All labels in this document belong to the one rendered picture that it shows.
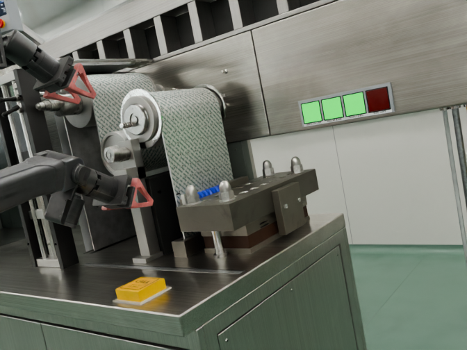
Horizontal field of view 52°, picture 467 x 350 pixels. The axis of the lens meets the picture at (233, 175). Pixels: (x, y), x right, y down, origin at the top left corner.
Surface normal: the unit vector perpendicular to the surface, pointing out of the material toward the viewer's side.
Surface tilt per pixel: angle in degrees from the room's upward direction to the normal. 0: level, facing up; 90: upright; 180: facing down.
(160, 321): 90
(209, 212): 90
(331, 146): 90
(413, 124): 90
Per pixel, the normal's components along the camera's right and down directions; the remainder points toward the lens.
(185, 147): 0.78, -0.08
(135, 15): -0.59, 0.20
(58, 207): -0.15, -0.17
